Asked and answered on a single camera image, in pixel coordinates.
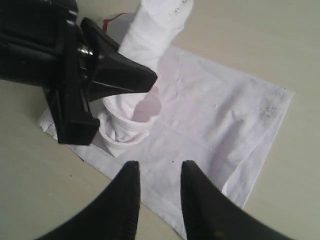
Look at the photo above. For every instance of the white t-shirt with red lettering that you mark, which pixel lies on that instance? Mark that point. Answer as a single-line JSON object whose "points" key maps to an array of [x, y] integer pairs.
{"points": [[223, 119]]}

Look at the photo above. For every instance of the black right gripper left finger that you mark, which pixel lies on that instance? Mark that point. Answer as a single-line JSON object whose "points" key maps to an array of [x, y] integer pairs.
{"points": [[113, 215]]}

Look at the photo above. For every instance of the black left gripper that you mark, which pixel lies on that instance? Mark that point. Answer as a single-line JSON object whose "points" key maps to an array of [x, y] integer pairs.
{"points": [[40, 46]]}

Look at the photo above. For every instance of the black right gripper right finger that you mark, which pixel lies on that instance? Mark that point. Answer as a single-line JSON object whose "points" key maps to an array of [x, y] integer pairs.
{"points": [[209, 215]]}

